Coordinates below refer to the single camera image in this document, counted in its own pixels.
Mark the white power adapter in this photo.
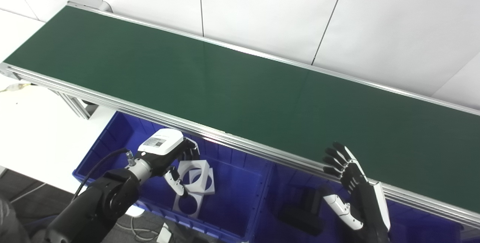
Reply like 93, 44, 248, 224
156, 224, 173, 243

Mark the green conveyor belt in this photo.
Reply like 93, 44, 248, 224
3, 5, 480, 214
0, 0, 480, 232

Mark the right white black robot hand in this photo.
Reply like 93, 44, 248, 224
322, 142, 392, 243

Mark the aluminium conveyor leg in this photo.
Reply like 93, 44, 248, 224
51, 89, 100, 120

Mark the blue plastic bin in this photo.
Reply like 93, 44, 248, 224
244, 162, 465, 243
72, 111, 271, 243

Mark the grey conveyor end cover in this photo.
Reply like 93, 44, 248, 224
67, 0, 113, 13

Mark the white floor cable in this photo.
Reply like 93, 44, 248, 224
112, 213, 165, 243

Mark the white square part round hole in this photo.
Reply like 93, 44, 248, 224
176, 159, 210, 195
189, 167, 216, 195
172, 192, 204, 219

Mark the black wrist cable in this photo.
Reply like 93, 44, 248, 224
71, 148, 136, 202

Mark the black plastic part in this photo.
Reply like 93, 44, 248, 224
298, 187, 326, 219
277, 202, 324, 237

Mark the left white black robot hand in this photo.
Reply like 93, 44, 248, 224
137, 129, 201, 198

